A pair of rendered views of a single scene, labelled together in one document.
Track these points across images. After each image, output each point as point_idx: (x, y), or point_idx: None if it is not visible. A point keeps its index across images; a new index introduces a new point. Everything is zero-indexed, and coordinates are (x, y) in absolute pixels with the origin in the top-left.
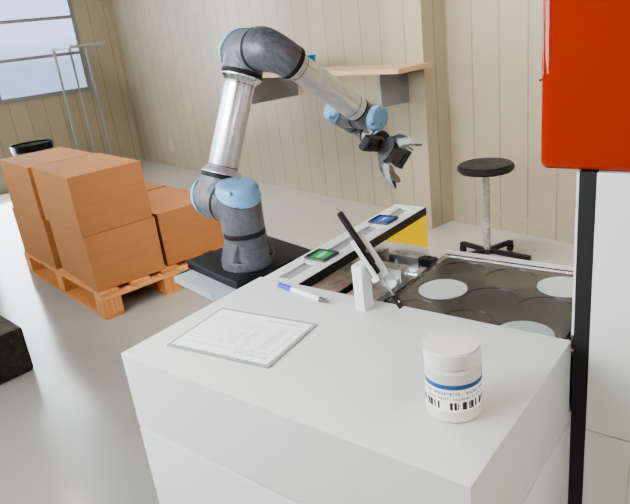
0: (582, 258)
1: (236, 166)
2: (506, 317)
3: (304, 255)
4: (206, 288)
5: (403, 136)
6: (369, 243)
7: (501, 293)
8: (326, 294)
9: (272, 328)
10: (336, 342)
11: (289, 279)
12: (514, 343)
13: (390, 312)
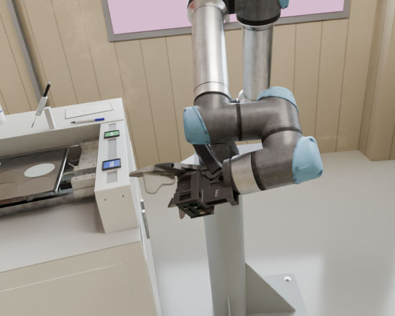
0: None
1: (245, 94)
2: None
3: (123, 131)
4: None
5: (163, 164)
6: (40, 101)
7: (2, 180)
8: (77, 125)
9: (79, 113)
10: None
11: (108, 124)
12: None
13: (39, 130)
